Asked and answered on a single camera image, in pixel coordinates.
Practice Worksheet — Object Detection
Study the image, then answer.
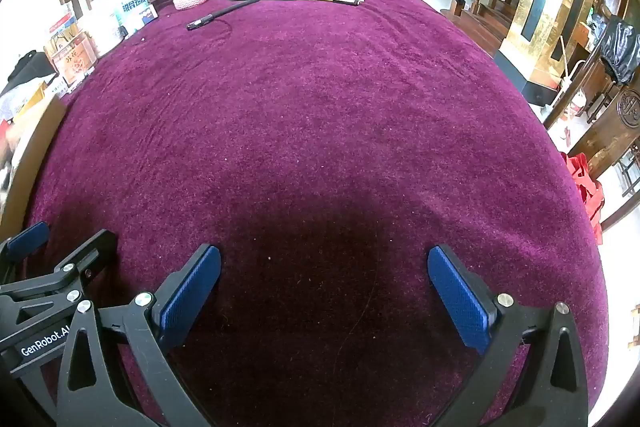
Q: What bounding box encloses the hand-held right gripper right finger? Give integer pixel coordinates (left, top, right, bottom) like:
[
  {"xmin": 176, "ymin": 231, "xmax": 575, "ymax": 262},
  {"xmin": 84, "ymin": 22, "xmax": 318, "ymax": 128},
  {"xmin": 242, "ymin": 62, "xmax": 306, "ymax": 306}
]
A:
[{"xmin": 427, "ymin": 245, "xmax": 590, "ymax": 427}]

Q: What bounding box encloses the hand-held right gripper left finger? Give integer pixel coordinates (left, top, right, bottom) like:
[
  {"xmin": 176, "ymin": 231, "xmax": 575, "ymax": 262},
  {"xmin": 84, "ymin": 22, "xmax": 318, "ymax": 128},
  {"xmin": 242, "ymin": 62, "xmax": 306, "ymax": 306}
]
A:
[{"xmin": 56, "ymin": 244, "xmax": 222, "ymax": 427}]

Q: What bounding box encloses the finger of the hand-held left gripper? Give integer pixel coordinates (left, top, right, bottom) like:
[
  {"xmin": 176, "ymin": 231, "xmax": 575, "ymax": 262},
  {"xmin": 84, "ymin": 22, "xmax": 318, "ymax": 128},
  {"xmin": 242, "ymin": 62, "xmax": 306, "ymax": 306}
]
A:
[
  {"xmin": 0, "ymin": 229, "xmax": 118, "ymax": 315},
  {"xmin": 0, "ymin": 221, "xmax": 52, "ymax": 285}
]

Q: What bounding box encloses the cardboard box tray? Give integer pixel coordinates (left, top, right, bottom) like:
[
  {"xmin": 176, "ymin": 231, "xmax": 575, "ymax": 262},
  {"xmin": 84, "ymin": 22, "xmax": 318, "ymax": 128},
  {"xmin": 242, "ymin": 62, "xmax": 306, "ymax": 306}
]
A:
[{"xmin": 0, "ymin": 94, "xmax": 67, "ymax": 228}]

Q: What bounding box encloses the red cloth bag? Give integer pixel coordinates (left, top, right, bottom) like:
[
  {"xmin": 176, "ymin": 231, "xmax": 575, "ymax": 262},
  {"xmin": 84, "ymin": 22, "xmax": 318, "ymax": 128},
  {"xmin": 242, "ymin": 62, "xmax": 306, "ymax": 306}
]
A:
[{"xmin": 560, "ymin": 152, "xmax": 606, "ymax": 245}]

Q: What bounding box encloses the orange label clear jar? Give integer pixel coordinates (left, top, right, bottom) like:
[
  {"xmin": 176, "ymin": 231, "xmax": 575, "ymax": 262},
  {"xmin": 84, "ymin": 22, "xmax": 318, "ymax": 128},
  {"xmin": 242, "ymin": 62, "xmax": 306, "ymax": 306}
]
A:
[{"xmin": 44, "ymin": 32, "xmax": 98, "ymax": 88}]

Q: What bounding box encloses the white round tub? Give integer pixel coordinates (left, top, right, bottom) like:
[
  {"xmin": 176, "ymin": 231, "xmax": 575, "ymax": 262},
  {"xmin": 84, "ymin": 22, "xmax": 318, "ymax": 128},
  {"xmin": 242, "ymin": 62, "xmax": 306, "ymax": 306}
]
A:
[{"xmin": 82, "ymin": 9, "xmax": 126, "ymax": 58}]

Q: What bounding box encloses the carved wooden chair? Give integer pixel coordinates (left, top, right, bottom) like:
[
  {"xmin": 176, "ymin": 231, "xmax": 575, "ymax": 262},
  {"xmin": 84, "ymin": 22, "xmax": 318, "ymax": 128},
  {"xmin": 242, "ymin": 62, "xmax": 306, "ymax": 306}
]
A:
[{"xmin": 542, "ymin": 42, "xmax": 640, "ymax": 233}]

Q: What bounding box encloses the blue white carton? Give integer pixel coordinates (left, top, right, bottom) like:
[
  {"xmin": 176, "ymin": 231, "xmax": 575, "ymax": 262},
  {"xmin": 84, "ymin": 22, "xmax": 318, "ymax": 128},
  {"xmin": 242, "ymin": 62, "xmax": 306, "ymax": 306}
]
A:
[{"xmin": 117, "ymin": 0, "xmax": 158, "ymax": 38}]

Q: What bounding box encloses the long black pen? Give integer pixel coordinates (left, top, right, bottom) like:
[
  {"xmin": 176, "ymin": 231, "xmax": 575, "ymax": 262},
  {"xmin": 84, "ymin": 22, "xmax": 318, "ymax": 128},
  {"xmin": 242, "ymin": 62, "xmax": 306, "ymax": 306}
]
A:
[{"xmin": 186, "ymin": 0, "xmax": 260, "ymax": 32}]

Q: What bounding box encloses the black plastic bag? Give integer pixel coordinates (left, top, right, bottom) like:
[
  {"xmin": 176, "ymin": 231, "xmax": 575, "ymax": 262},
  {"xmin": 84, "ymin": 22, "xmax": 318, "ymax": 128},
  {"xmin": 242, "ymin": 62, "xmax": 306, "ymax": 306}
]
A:
[{"xmin": 600, "ymin": 14, "xmax": 640, "ymax": 86}]

